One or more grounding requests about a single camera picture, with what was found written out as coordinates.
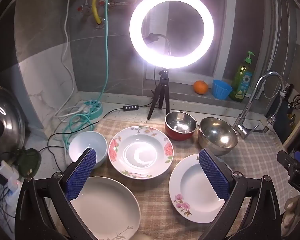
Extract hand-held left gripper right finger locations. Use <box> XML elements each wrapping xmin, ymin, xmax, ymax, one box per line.
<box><xmin>199</xmin><ymin>148</ymin><xmax>283</xmax><ymax>240</ymax></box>

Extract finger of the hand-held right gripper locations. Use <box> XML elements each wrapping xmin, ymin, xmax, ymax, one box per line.
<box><xmin>277</xmin><ymin>150</ymin><xmax>300</xmax><ymax>172</ymax></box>

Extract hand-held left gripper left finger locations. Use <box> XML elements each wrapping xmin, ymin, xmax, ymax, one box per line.
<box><xmin>14</xmin><ymin>148</ymin><xmax>98</xmax><ymax>240</ymax></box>

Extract white plate with pink sprig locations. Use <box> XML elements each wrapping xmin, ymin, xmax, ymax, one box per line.
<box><xmin>169</xmin><ymin>153</ymin><xmax>234</xmax><ymax>223</ymax></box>

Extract white ceramic bowl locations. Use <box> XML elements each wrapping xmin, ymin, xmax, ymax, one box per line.
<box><xmin>68</xmin><ymin>131</ymin><xmax>108</xmax><ymax>169</ymax></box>

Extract plain steel bowl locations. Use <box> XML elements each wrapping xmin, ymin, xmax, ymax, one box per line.
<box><xmin>197</xmin><ymin>117</ymin><xmax>239</xmax><ymax>156</ymax></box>

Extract white plate with branch print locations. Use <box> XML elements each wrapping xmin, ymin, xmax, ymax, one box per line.
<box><xmin>70</xmin><ymin>176</ymin><xmax>141</xmax><ymax>240</ymax></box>

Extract red steel bowl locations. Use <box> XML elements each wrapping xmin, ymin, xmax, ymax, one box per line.
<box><xmin>164</xmin><ymin>112</ymin><xmax>198</xmax><ymax>141</ymax></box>

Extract deep plate with floral rim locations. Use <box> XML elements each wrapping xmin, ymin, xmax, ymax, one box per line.
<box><xmin>108</xmin><ymin>126</ymin><xmax>174</xmax><ymax>180</ymax></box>

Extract person's right hand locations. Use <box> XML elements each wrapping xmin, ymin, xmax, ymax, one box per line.
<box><xmin>282</xmin><ymin>196</ymin><xmax>300</xmax><ymax>233</ymax></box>

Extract chrome flexible faucet sprayer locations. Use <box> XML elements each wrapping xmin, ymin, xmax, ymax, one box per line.
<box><xmin>265</xmin><ymin>87</ymin><xmax>288</xmax><ymax>128</ymax></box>

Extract dark utensil rack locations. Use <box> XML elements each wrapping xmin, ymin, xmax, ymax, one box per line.
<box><xmin>284</xmin><ymin>84</ymin><xmax>297</xmax><ymax>132</ymax></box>

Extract dark green cloth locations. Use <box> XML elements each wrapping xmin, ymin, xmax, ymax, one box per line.
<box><xmin>16</xmin><ymin>149</ymin><xmax>42</xmax><ymax>177</ymax></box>

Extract black scissors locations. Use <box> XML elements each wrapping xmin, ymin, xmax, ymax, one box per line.
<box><xmin>291</xmin><ymin>94</ymin><xmax>300</xmax><ymax>110</ymax></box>

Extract beige checkered cloth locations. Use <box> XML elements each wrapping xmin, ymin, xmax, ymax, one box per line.
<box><xmin>57</xmin><ymin>116</ymin><xmax>300</xmax><ymax>240</ymax></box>

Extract round teal power strip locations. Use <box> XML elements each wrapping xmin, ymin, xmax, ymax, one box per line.
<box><xmin>76</xmin><ymin>100</ymin><xmax>103</xmax><ymax>120</ymax></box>

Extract chrome kitchen faucet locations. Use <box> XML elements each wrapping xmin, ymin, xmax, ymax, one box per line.
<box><xmin>232</xmin><ymin>70</ymin><xmax>287</xmax><ymax>140</ymax></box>

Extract white charger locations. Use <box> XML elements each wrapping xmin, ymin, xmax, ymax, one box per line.
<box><xmin>0</xmin><ymin>161</ymin><xmax>18</xmax><ymax>188</ymax></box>

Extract blue fluted plastic cup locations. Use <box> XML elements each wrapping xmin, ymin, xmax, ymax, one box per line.
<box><xmin>212</xmin><ymin>79</ymin><xmax>233</xmax><ymax>100</ymax></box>

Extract orange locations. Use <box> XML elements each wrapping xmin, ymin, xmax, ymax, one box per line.
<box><xmin>193</xmin><ymin>80</ymin><xmax>209</xmax><ymax>95</ymax></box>

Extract steel pot lid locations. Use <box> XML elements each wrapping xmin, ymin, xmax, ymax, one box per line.
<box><xmin>0</xmin><ymin>86</ymin><xmax>27</xmax><ymax>153</ymax></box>

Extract green dish soap bottle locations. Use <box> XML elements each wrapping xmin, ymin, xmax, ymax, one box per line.
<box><xmin>229</xmin><ymin>51</ymin><xmax>256</xmax><ymax>103</ymax></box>

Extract black tripod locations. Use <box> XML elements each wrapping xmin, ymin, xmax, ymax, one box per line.
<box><xmin>147</xmin><ymin>68</ymin><xmax>171</xmax><ymax>120</ymax></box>

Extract black gooseneck phone holder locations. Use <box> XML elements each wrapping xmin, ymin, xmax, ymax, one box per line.
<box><xmin>144</xmin><ymin>33</ymin><xmax>172</xmax><ymax>55</ymax></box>

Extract white power cable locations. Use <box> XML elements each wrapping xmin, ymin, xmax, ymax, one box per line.
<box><xmin>54</xmin><ymin>0</ymin><xmax>90</xmax><ymax>124</ymax></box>

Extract teal power cable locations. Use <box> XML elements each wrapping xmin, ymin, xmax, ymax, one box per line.
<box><xmin>62</xmin><ymin>0</ymin><xmax>115</xmax><ymax>155</ymax></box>

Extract yellow hose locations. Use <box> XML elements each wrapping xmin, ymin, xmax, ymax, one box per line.
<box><xmin>91</xmin><ymin>0</ymin><xmax>107</xmax><ymax>25</ymax></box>

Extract white ring light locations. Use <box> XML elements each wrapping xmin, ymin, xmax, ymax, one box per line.
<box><xmin>129</xmin><ymin>0</ymin><xmax>215</xmax><ymax>68</ymax></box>

